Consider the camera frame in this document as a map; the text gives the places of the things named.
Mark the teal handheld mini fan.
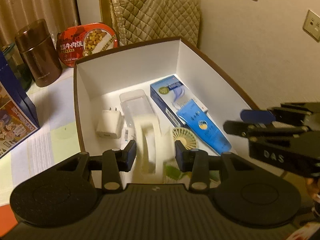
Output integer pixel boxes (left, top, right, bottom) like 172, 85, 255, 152
172, 127, 198, 150

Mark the green white spray box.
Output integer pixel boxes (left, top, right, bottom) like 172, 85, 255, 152
164, 160, 221, 189

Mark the white usb charger plug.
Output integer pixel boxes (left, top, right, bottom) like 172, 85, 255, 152
96, 108, 123, 139

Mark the clear plastic tray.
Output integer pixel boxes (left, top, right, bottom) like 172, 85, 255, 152
119, 89, 155, 128

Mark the blue tube sachet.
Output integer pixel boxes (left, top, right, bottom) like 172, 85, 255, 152
176, 100, 232, 155

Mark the light blue medicine box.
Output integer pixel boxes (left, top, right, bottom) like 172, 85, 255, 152
150, 75, 208, 127

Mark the person left hand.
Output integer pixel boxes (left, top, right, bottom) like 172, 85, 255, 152
305, 178, 319, 219

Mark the brown cardboard storage box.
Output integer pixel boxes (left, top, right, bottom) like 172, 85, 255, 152
74, 37, 257, 193

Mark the blue milk carton box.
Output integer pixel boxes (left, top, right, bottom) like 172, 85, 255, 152
0, 54, 40, 157

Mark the red instant rice bowl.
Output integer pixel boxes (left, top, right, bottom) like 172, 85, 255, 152
56, 23, 118, 67

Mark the brown thermos flask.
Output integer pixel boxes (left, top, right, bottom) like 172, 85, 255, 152
15, 18, 62, 87

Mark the dark green glass jar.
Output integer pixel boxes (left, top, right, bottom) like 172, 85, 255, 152
2, 43, 33, 92

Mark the quilted beige chair cover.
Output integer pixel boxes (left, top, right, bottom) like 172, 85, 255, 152
110, 0, 201, 46

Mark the beige curtain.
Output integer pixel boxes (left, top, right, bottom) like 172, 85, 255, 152
1, 0, 80, 47

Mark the single wall socket plate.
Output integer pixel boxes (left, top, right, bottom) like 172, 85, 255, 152
303, 10, 320, 42

